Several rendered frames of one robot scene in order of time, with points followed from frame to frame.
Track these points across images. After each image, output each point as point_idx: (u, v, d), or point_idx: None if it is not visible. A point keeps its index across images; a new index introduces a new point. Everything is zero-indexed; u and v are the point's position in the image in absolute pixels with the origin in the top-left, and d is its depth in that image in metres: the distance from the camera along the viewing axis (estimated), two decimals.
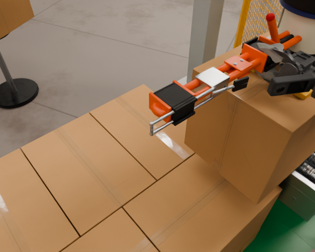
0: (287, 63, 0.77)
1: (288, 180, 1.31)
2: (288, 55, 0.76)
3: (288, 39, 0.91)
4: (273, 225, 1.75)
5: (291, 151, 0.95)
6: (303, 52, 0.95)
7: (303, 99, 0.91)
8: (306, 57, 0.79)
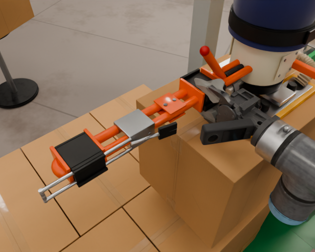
0: (223, 105, 0.65)
1: None
2: (224, 96, 0.65)
3: (237, 70, 0.80)
4: (273, 225, 1.75)
5: (243, 196, 0.84)
6: (256, 84, 0.83)
7: None
8: (248, 96, 0.68)
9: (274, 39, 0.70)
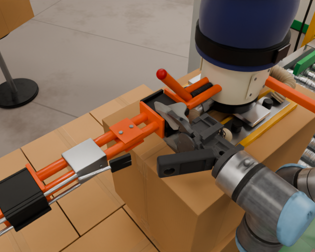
0: (183, 133, 0.60)
1: None
2: (183, 123, 0.59)
3: (204, 89, 0.74)
4: None
5: (214, 223, 0.79)
6: (227, 103, 0.78)
7: None
8: (211, 123, 0.62)
9: (240, 58, 0.64)
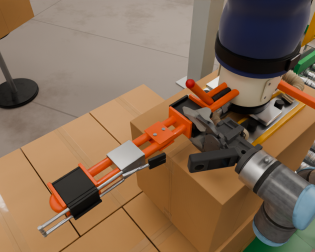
0: (210, 134, 0.70)
1: None
2: (210, 126, 0.69)
3: (224, 94, 0.84)
4: None
5: (233, 211, 0.89)
6: (243, 105, 0.87)
7: None
8: (233, 125, 0.72)
9: (257, 67, 0.74)
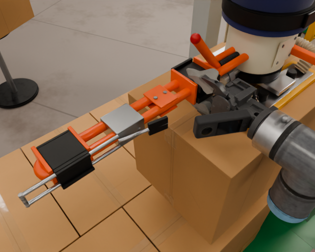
0: (218, 95, 0.61)
1: None
2: (218, 86, 0.61)
3: (232, 58, 0.75)
4: (273, 225, 1.75)
5: (242, 190, 0.80)
6: (253, 73, 0.79)
7: None
8: (244, 86, 0.64)
9: (271, 23, 0.65)
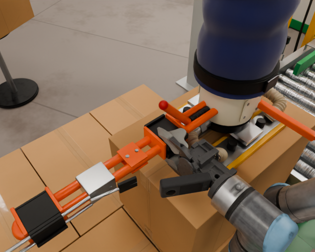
0: (183, 158, 0.68)
1: (288, 180, 1.31)
2: (183, 149, 0.67)
3: (202, 113, 0.82)
4: None
5: (211, 233, 0.86)
6: (223, 124, 0.85)
7: None
8: (208, 148, 0.70)
9: (234, 89, 0.72)
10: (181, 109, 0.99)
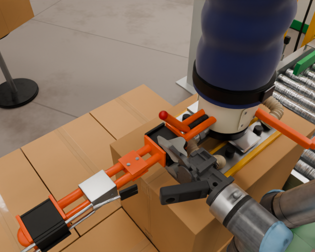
0: (182, 166, 0.70)
1: (288, 180, 1.31)
2: (182, 158, 0.69)
3: (201, 121, 0.84)
4: None
5: (210, 238, 0.89)
6: (221, 132, 0.88)
7: None
8: (207, 156, 0.72)
9: (231, 99, 0.74)
10: (180, 116, 1.01)
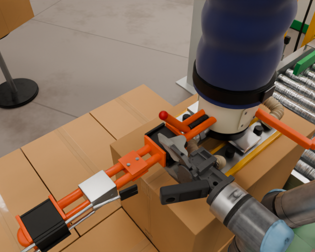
0: (182, 166, 0.70)
1: (288, 180, 1.31)
2: (183, 158, 0.69)
3: (201, 121, 0.84)
4: None
5: (210, 238, 0.89)
6: (221, 132, 0.87)
7: None
8: (207, 156, 0.72)
9: (231, 99, 0.74)
10: (180, 116, 1.01)
